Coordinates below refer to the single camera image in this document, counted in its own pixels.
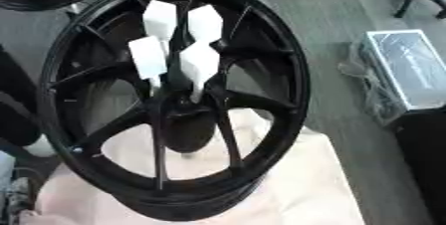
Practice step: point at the white pin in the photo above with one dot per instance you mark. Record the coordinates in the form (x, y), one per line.
(205, 23)
(200, 63)
(159, 20)
(148, 57)

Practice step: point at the black spoked wheel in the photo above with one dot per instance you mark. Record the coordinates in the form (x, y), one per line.
(273, 79)

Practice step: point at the pale pink cloth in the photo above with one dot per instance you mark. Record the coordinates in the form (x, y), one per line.
(308, 182)

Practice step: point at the clear plastic wrap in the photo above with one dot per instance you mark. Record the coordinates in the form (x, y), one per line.
(366, 83)

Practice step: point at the black cabinet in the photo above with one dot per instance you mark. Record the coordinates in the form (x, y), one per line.
(423, 156)

